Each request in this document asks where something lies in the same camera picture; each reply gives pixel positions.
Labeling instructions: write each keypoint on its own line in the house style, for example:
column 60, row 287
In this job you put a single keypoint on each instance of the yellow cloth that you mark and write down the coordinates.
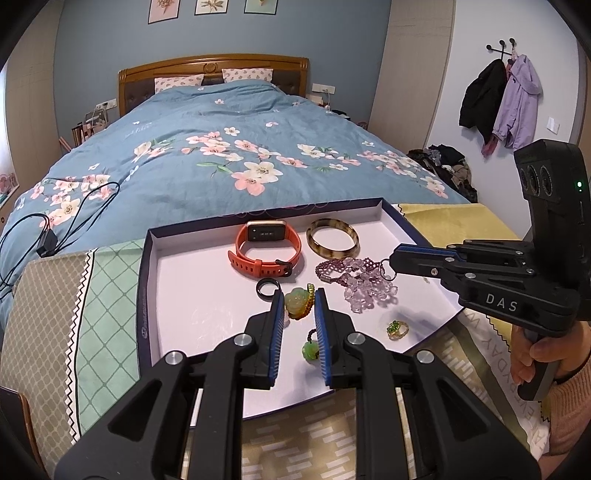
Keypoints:
column 443, row 221

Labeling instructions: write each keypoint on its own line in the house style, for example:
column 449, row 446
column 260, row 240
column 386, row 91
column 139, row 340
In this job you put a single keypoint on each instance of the orange smart watch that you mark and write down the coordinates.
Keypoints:
column 244, row 264

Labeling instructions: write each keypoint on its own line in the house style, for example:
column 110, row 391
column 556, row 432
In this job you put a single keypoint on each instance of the wooden bed headboard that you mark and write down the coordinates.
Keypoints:
column 207, row 67

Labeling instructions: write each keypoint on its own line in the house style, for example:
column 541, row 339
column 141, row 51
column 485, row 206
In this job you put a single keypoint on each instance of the tortoiseshell bangle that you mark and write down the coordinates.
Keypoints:
column 330, row 254

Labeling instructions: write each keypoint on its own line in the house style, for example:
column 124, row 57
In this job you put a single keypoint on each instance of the shallow navy cardboard box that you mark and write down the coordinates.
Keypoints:
column 194, row 286

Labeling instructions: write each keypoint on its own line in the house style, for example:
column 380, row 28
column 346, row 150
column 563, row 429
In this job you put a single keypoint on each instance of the pile of dark clothes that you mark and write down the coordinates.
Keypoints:
column 445, row 168

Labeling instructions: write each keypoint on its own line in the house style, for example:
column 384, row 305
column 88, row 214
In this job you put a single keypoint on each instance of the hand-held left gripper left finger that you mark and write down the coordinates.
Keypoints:
column 278, row 337

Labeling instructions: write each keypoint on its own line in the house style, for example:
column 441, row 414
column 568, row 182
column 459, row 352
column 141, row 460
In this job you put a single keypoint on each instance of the person's right hand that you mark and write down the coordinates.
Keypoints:
column 561, row 355

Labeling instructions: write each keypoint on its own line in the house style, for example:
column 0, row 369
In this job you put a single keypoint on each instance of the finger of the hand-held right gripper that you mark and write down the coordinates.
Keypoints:
column 498, row 251
column 420, row 261

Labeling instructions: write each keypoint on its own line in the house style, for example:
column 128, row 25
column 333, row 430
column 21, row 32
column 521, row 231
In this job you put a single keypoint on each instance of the framed flower picture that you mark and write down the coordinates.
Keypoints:
column 211, row 6
column 164, row 10
column 259, row 5

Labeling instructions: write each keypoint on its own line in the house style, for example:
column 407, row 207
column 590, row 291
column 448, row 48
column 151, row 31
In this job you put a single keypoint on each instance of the green and tan patterned cloth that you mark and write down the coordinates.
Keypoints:
column 55, row 314

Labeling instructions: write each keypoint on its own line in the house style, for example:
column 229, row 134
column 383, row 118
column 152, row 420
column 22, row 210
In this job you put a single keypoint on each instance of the pink hanging garment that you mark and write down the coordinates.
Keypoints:
column 489, row 146

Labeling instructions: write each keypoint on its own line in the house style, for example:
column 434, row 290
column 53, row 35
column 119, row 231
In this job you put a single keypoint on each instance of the white wall socket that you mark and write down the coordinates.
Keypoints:
column 322, row 87
column 106, row 105

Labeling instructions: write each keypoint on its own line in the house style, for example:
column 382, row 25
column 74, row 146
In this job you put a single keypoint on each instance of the dark phone with orange edge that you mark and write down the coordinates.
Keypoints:
column 18, row 415

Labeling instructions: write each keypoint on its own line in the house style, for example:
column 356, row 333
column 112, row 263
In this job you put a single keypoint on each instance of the white patterned pillow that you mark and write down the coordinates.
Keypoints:
column 247, row 75
column 178, row 84

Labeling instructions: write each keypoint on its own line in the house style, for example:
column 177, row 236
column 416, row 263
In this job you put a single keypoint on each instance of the white light switch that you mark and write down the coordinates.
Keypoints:
column 553, row 123

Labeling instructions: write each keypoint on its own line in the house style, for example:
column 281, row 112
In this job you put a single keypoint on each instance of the blue floral duvet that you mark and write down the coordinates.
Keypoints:
column 207, row 120

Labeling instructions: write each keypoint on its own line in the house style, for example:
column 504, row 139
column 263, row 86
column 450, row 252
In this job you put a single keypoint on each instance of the black jacket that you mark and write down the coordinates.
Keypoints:
column 480, row 97

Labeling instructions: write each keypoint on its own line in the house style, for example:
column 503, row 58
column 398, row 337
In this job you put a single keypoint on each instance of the person's right forearm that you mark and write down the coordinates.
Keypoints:
column 572, row 415

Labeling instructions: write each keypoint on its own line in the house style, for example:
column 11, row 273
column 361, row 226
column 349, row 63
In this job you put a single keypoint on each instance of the purple jacket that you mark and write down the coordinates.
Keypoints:
column 519, row 99

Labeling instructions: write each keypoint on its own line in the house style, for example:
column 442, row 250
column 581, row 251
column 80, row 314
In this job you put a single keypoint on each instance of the nightstand clutter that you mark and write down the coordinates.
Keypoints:
column 90, row 131

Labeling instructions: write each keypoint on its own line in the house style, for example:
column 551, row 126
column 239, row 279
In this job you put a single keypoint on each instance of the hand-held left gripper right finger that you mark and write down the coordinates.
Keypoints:
column 320, row 337

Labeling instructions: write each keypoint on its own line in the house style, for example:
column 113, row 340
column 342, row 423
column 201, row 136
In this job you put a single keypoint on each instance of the black wall coat hook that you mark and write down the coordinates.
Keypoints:
column 501, row 48

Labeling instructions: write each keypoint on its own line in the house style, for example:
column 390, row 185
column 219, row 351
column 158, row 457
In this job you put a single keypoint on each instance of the wall stickers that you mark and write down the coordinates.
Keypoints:
column 8, row 187

